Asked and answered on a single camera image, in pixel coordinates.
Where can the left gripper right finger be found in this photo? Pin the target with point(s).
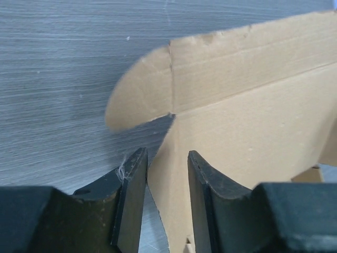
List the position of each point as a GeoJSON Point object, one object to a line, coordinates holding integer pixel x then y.
{"type": "Point", "coordinates": [272, 217]}

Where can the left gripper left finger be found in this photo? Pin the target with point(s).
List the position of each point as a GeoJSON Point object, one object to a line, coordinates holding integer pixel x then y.
{"type": "Point", "coordinates": [103, 216]}

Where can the cardboard box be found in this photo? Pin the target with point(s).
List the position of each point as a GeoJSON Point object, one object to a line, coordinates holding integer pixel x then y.
{"type": "Point", "coordinates": [257, 102]}

